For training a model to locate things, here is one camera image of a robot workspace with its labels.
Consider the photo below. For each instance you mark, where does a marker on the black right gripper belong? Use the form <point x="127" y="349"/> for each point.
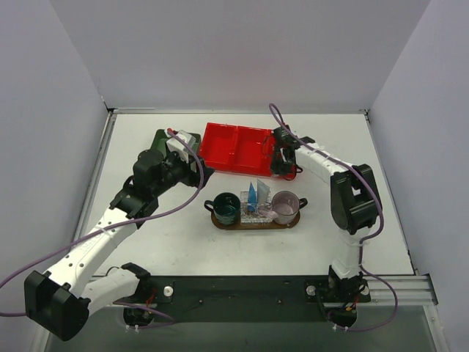
<point x="280" y="155"/>

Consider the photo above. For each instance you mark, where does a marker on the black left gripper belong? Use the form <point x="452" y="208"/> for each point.
<point x="194" y="171"/>

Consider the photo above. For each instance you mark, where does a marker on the white toothpaste tube orange cap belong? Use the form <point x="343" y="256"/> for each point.
<point x="263" y="191"/>

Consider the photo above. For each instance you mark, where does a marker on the lilac mug black handle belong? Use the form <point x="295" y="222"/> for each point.
<point x="286" y="206"/>

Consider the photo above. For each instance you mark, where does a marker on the blue white toothpaste tube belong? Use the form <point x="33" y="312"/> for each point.
<point x="252" y="199"/>

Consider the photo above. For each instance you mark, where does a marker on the clear acrylic toothbrush holder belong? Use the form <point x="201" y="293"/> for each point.
<point x="249" y="214"/>

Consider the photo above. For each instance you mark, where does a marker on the dark green mug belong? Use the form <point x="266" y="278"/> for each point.
<point x="225" y="207"/>

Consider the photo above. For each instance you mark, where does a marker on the white toothbrush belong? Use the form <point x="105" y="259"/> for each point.
<point x="269" y="213"/>

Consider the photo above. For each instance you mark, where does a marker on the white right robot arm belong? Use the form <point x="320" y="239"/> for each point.
<point x="354" y="201"/>

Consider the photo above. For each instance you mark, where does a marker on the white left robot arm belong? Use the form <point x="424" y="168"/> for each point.
<point x="61" y="299"/>

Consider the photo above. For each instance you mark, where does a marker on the red compartment tray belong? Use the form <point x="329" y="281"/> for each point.
<point x="238" y="149"/>

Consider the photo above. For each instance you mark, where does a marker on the oval wooden tray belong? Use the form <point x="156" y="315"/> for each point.
<point x="254" y="226"/>

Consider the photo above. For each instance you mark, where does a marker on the green plastic bin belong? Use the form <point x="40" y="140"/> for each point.
<point x="161" y="137"/>

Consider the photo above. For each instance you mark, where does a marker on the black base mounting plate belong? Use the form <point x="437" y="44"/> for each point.
<point x="242" y="299"/>

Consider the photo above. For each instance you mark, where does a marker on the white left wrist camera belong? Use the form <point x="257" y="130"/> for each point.
<point x="180" y="142"/>

